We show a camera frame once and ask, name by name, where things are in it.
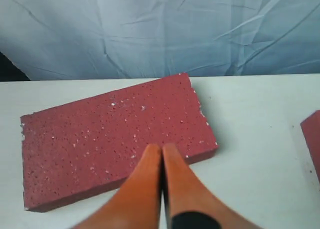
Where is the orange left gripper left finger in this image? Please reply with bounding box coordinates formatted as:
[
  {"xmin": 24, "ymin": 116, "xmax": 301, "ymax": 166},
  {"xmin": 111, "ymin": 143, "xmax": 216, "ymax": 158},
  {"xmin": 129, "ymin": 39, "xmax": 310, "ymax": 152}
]
[{"xmin": 74, "ymin": 144, "xmax": 161, "ymax": 229}]

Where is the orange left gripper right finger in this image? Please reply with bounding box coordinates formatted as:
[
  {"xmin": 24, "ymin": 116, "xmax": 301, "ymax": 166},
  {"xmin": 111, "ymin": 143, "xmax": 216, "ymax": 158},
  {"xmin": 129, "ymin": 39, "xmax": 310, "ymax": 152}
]
[{"xmin": 162, "ymin": 143, "xmax": 255, "ymax": 229}]

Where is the red brick back row left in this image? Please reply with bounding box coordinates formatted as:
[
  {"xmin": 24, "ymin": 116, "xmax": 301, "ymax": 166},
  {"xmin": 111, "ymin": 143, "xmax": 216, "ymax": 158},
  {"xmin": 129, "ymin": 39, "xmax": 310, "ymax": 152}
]
[{"xmin": 300, "ymin": 110, "xmax": 320, "ymax": 181}]

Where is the white backdrop cloth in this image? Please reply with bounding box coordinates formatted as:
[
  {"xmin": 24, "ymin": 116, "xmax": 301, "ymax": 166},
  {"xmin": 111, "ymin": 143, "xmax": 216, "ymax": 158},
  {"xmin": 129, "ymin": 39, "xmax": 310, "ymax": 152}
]
[{"xmin": 0, "ymin": 0, "xmax": 320, "ymax": 81}]

